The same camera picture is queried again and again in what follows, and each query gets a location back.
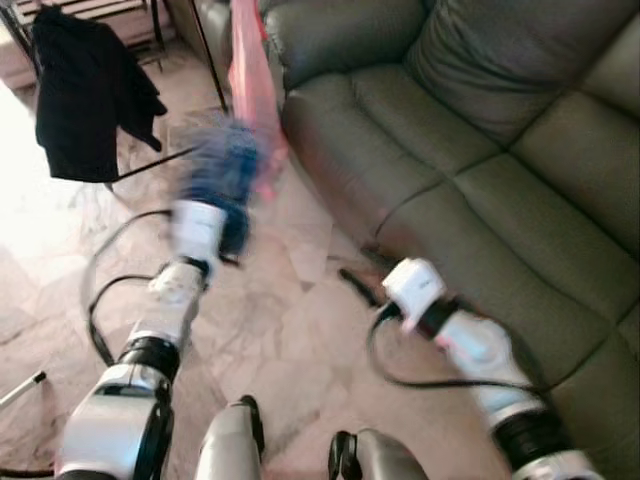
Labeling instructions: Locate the white slatted wooden rack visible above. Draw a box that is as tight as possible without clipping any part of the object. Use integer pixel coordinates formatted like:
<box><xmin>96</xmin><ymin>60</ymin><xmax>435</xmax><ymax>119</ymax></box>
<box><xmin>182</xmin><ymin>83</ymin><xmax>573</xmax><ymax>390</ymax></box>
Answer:
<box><xmin>0</xmin><ymin>0</ymin><xmax>181</xmax><ymax>91</ymax></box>

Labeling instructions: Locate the silver left robot leg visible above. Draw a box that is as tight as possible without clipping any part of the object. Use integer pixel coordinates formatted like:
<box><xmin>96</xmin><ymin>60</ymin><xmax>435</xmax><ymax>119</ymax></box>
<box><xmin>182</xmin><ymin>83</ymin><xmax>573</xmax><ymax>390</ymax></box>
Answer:
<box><xmin>195</xmin><ymin>395</ymin><xmax>266</xmax><ymax>480</ymax></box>

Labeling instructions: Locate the dark navy garment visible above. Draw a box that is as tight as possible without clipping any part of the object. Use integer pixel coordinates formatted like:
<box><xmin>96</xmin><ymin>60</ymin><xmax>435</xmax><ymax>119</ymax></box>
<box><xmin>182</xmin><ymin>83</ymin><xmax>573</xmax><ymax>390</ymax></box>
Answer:
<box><xmin>32</xmin><ymin>5</ymin><xmax>168</xmax><ymax>183</ymax></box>

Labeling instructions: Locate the black metal drying rack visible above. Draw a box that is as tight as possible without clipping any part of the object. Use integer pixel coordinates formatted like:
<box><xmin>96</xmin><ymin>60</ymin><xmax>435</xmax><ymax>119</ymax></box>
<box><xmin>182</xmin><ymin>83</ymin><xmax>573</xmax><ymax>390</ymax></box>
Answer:
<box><xmin>0</xmin><ymin>0</ymin><xmax>229</xmax><ymax>186</ymax></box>

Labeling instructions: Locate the pink garment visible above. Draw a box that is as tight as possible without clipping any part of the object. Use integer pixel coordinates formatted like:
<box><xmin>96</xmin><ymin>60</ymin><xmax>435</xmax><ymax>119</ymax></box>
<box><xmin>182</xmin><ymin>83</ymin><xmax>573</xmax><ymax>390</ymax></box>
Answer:
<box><xmin>228</xmin><ymin>0</ymin><xmax>291</xmax><ymax>201</ymax></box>

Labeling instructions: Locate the silver robot leg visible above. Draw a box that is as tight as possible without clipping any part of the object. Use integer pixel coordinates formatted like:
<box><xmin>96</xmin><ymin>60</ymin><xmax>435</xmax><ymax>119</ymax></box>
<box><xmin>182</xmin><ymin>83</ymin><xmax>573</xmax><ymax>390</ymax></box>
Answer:
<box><xmin>328</xmin><ymin>428</ymin><xmax>431</xmax><ymax>480</ymax></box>
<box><xmin>195</xmin><ymin>395</ymin><xmax>266</xmax><ymax>480</ymax></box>

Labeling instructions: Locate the blue plaid garment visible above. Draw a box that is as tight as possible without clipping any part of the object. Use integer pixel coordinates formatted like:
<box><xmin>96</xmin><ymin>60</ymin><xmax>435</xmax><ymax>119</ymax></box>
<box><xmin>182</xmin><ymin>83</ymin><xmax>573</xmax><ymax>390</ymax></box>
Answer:
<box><xmin>180</xmin><ymin>115</ymin><xmax>269</xmax><ymax>259</ymax></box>

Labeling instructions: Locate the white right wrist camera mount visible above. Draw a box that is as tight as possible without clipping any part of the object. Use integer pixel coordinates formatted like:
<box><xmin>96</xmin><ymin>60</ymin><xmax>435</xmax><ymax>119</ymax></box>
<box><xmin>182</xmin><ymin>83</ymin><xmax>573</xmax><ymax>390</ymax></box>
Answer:
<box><xmin>382</xmin><ymin>258</ymin><xmax>448</xmax><ymax>326</ymax></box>

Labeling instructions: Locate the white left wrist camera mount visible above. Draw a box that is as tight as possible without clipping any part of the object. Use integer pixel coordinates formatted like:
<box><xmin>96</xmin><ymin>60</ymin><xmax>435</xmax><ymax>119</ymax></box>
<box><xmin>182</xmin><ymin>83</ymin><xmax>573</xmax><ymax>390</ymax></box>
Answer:
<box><xmin>170</xmin><ymin>200</ymin><xmax>229</xmax><ymax>263</ymax></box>

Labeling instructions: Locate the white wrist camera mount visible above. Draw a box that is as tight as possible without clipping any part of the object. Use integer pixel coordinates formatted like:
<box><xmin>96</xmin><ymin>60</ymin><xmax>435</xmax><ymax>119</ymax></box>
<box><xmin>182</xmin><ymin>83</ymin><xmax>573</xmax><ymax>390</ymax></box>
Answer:
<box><xmin>170</xmin><ymin>200</ymin><xmax>229</xmax><ymax>263</ymax></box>
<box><xmin>382</xmin><ymin>258</ymin><xmax>448</xmax><ymax>326</ymax></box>

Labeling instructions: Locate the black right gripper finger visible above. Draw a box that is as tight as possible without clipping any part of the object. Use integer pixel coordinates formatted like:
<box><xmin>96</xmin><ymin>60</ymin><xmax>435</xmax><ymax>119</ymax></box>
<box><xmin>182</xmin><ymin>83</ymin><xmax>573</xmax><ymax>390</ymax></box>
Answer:
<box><xmin>337</xmin><ymin>267</ymin><xmax>386</xmax><ymax>307</ymax></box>

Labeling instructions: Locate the silver right robot leg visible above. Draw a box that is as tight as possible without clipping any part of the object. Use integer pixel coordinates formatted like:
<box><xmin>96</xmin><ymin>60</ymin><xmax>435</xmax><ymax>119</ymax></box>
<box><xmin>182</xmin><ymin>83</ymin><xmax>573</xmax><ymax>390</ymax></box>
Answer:
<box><xmin>328</xmin><ymin>428</ymin><xmax>431</xmax><ymax>480</ymax></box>

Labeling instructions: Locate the grey-green leather sofa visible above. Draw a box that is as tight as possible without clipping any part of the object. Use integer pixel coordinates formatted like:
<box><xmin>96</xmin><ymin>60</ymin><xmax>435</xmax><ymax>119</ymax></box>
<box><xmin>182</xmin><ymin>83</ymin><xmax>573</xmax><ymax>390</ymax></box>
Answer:
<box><xmin>195</xmin><ymin>0</ymin><xmax>640</xmax><ymax>480</ymax></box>

